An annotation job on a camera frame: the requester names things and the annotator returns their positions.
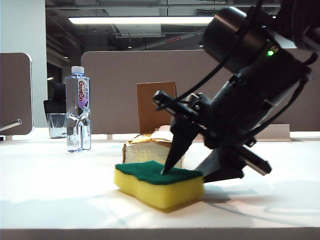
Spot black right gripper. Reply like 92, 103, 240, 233
152, 74, 274, 185

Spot yellow sponge with green pad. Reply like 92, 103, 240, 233
113, 160, 205, 211

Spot clear plastic water bottle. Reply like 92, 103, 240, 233
65, 65, 92, 154

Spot white tissue sheet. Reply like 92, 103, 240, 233
154, 124, 176, 141

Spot gold tissue pack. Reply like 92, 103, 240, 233
121, 133, 186, 170

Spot upright brown cardboard box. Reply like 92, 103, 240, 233
136, 81, 179, 134

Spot large brown desk divider panel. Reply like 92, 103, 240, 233
80, 48, 320, 140

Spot clear drinking glass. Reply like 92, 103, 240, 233
46, 112, 68, 139

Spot long ceiling light strip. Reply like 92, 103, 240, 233
68, 15, 214, 25

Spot black office chair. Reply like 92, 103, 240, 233
43, 80, 68, 126

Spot silver metal rod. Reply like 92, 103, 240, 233
0, 118, 24, 132

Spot small brown desk divider panel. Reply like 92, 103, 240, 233
0, 51, 35, 141

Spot grey desk cable flap lid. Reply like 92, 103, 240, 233
191, 123, 291, 143

